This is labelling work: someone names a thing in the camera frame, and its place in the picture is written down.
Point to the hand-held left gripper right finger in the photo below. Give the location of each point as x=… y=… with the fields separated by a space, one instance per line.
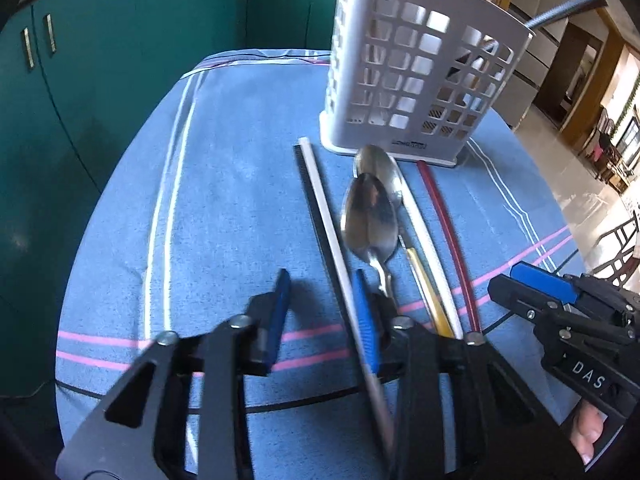
x=364 y=310

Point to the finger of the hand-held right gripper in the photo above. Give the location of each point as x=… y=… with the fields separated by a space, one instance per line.
x=542 y=282

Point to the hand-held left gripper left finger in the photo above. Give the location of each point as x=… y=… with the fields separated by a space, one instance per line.
x=276 y=320

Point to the long white chopstick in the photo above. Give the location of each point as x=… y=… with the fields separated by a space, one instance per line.
x=325 y=210

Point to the person's right hand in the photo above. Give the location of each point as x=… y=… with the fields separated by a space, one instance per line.
x=587 y=430

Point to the black metal chair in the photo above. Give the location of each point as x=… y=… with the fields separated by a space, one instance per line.
x=620 y=247

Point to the large steel spoon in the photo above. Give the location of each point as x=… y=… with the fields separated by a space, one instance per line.
x=370 y=225

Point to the red chopstick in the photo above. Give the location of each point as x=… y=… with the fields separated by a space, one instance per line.
x=450 y=240

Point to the black chopstick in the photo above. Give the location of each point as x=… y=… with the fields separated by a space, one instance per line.
x=314 y=210

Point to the blue striped tablecloth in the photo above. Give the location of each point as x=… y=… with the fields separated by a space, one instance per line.
x=225 y=185

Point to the white plastic utensil basket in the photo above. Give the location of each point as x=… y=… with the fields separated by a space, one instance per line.
x=350 y=135

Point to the grey refrigerator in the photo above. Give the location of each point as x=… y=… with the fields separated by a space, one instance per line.
x=540 y=55

